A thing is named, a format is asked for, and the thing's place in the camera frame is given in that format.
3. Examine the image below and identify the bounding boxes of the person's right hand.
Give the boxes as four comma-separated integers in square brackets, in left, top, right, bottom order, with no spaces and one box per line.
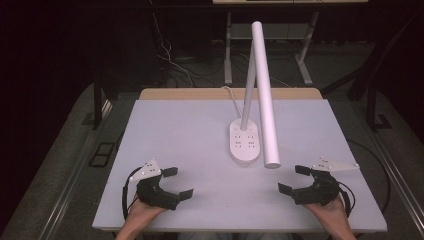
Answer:
[303,195,348,225]

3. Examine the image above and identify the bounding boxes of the thin black cable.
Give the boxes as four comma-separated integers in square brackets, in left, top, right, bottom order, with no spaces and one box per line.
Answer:
[346,139,392,215]

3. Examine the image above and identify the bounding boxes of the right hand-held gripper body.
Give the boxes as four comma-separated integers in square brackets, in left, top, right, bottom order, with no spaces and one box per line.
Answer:
[308,156,360,205]

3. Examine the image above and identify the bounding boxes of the white floor cables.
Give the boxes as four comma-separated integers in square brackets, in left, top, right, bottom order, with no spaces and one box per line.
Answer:
[150,12,195,88]

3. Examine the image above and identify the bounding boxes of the metal floor rail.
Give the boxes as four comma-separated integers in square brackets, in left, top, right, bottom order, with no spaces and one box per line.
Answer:
[38,99,114,240]
[349,99,424,236]

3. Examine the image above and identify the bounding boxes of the black metal stand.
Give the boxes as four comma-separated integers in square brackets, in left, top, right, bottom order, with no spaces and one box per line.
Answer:
[92,75,114,131]
[321,14,394,132]

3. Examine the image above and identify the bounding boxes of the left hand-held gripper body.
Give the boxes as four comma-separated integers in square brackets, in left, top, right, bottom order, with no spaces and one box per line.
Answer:
[128,159,168,209]

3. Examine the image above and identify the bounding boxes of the black floor frame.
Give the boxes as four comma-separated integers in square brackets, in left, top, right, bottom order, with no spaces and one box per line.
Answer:
[88,142,117,168]

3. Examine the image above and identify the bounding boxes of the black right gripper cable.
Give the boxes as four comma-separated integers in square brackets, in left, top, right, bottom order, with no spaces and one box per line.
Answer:
[335,181,357,218]

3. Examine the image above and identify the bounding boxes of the grey metal desk frame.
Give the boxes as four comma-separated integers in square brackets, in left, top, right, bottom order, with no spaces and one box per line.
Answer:
[223,10,320,87]

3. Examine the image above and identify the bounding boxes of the white desk lamp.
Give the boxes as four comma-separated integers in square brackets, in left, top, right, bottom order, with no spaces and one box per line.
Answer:
[228,20,282,170]

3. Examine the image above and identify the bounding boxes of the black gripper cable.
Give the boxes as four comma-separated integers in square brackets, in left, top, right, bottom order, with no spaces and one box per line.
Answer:
[121,167,143,222]
[335,181,357,218]

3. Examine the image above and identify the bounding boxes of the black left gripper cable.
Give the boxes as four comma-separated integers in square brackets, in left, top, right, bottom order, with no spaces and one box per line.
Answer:
[121,167,143,222]

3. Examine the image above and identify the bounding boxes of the white lamp cable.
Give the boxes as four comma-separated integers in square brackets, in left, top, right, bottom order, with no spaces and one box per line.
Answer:
[221,85,243,120]

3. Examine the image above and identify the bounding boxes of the person's left hand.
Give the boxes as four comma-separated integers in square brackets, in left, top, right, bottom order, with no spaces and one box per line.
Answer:
[128,196,168,224]

